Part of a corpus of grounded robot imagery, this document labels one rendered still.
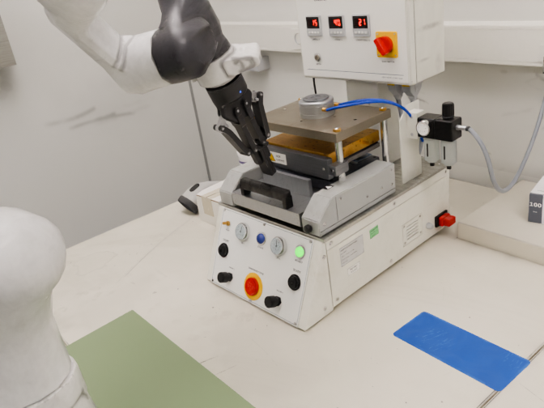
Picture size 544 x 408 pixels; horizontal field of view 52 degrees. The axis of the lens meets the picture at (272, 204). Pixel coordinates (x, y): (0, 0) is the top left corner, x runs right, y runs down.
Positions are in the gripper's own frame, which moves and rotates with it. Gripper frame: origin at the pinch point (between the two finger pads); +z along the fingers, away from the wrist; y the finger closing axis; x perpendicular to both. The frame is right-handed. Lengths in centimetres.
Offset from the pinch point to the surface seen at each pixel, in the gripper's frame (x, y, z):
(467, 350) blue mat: 45, 6, 31
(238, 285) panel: -4.8, 18.3, 23.6
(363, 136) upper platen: 9.9, -19.8, 7.2
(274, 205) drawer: 3.4, 4.6, 8.0
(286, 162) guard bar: -1.1, -5.6, 5.4
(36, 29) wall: -151, -22, -17
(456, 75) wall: 1, -68, 24
